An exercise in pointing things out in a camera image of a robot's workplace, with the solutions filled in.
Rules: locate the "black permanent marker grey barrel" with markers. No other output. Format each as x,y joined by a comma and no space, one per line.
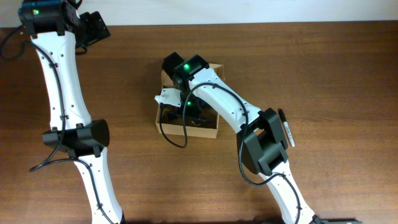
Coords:
286,127

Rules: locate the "brown cardboard box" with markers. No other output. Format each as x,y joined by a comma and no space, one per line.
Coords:
208,130

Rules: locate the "black ballpoint pen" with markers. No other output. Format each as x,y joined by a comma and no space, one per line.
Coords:
172,116

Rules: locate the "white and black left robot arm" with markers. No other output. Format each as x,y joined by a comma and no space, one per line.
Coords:
58,34

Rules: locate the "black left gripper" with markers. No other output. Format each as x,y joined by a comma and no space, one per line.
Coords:
96,28

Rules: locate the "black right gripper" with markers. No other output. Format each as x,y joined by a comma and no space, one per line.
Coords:
193,115

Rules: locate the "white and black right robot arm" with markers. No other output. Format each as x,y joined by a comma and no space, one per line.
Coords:
261,142

